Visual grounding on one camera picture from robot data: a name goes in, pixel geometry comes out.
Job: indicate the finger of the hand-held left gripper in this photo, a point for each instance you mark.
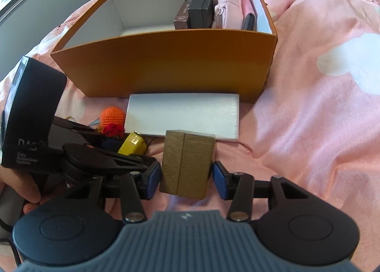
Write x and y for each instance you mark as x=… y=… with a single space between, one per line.
x=112 y=162
x=86 y=135

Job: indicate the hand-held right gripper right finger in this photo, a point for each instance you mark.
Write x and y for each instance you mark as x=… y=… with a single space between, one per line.
x=221 y=183

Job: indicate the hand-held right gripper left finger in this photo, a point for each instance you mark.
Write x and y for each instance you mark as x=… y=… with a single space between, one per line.
x=153 y=183

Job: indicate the yellow plastic container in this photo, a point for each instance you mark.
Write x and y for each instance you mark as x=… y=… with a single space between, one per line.
x=132 y=144

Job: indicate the orange crochet ball charm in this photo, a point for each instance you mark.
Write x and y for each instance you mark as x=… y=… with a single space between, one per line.
x=112 y=114

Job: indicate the gold box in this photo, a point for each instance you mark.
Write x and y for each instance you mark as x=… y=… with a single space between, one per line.
x=187 y=165

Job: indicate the white box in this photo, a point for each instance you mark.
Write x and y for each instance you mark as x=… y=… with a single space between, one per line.
x=184 y=111

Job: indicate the orange cardboard box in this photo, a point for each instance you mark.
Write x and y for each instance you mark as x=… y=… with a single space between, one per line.
x=163 y=64

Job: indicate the brown card pack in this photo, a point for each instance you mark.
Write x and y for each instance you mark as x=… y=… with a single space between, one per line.
x=181 y=16

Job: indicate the dark grey box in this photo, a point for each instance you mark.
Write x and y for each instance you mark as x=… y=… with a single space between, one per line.
x=199 y=8

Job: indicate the pink zip pouch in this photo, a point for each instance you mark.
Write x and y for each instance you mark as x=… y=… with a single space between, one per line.
x=228 y=8

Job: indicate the pink round case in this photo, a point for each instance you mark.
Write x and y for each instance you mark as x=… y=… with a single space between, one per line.
x=248 y=8

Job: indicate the person's left hand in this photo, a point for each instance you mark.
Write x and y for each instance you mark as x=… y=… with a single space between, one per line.
x=17 y=183

